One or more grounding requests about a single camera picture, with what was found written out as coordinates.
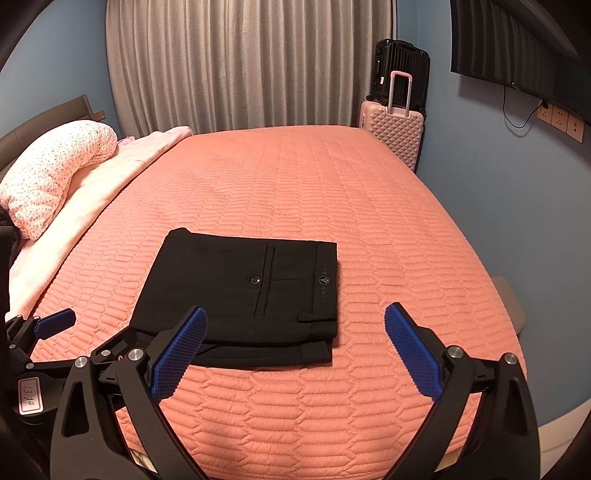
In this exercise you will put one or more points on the pale pink blanket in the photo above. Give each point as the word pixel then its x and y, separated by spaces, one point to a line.
pixel 106 180

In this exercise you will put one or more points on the dark cloth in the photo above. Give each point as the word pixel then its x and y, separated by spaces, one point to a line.
pixel 7 258

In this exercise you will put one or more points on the orange quilted bedspread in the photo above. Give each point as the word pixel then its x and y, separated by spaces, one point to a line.
pixel 300 184

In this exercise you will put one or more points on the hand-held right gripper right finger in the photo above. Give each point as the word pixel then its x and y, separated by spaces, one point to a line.
pixel 411 350

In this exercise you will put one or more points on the grey pleated curtain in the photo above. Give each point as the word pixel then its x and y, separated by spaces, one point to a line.
pixel 249 60

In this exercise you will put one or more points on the pink hard suitcase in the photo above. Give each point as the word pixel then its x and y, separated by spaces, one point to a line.
pixel 397 134

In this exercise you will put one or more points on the grey padded headboard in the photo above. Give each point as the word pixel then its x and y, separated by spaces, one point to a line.
pixel 46 117

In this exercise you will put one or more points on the pink floral pillow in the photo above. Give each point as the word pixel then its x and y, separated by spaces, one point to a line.
pixel 51 170

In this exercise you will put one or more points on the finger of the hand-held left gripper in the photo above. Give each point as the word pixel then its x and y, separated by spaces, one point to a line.
pixel 111 348
pixel 55 321

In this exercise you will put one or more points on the wall-mounted black television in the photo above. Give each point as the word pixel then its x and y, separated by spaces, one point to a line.
pixel 508 37

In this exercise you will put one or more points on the beige wall socket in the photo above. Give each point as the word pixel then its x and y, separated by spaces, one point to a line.
pixel 560 119
pixel 575 128
pixel 545 113

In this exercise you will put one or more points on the black pants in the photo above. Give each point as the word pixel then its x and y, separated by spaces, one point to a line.
pixel 207 277

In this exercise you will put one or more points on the black hard suitcase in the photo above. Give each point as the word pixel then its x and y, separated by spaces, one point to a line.
pixel 401 57

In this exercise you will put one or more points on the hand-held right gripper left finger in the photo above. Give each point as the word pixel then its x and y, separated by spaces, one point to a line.
pixel 180 353

